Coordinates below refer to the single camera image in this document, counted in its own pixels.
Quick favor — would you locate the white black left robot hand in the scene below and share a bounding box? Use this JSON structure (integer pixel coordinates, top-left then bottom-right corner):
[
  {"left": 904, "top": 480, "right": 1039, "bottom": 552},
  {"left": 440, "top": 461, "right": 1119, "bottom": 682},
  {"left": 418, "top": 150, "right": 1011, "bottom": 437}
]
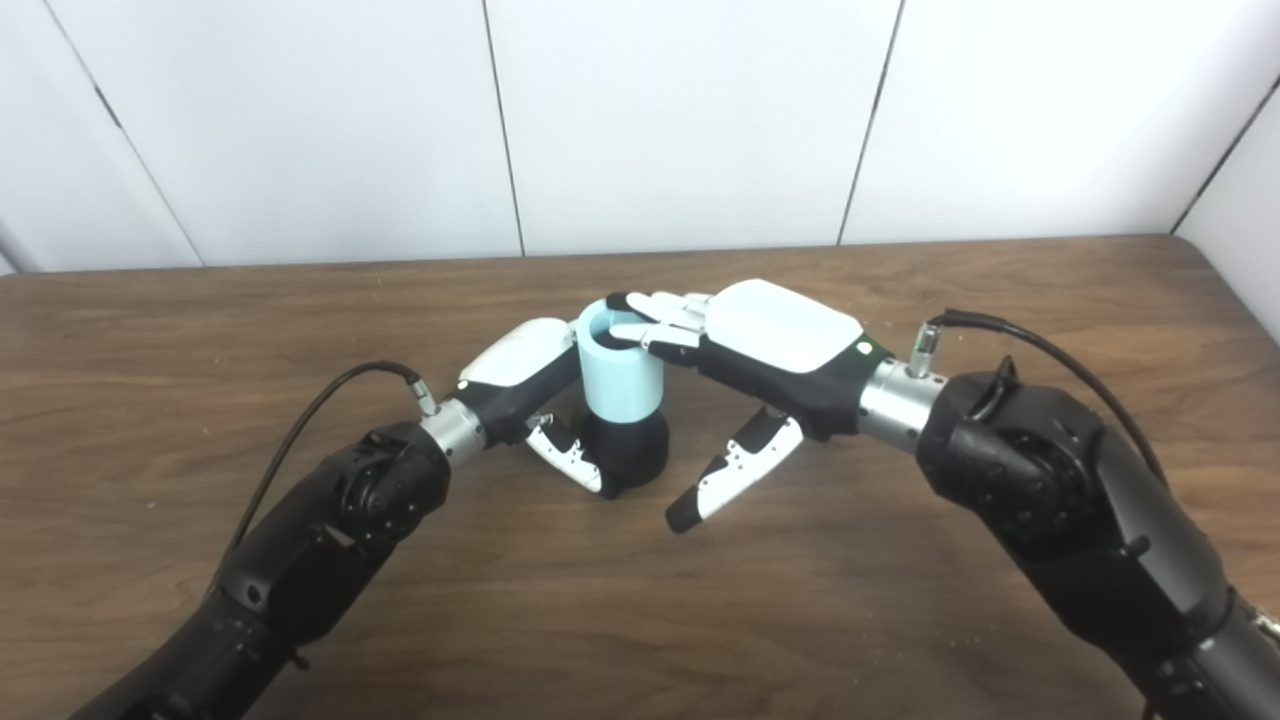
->
[{"left": 455, "top": 318, "right": 623, "bottom": 499}]

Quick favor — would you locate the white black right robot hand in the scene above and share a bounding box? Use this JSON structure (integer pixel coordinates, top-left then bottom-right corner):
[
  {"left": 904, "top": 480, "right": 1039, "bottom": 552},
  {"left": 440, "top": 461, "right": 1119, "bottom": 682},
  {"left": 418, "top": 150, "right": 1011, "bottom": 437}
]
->
[{"left": 605, "top": 278, "right": 896, "bottom": 535}]

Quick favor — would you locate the light blue cup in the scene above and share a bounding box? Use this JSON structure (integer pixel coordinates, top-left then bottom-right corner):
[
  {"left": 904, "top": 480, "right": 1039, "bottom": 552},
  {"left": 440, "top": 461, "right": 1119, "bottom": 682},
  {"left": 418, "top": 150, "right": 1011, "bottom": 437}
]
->
[{"left": 575, "top": 298, "right": 665, "bottom": 425}]

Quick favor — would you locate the black funnel-shaped nozzle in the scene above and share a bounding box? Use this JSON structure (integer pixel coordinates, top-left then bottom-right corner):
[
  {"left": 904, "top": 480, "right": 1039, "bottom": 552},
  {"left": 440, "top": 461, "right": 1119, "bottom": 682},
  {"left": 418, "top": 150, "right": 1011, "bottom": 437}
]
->
[{"left": 578, "top": 405, "right": 671, "bottom": 493}]

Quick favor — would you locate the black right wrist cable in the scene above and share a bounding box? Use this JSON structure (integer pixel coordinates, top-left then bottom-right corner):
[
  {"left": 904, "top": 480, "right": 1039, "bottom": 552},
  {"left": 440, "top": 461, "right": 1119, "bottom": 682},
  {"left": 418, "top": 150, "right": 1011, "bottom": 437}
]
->
[{"left": 905, "top": 309, "right": 1171, "bottom": 491}]

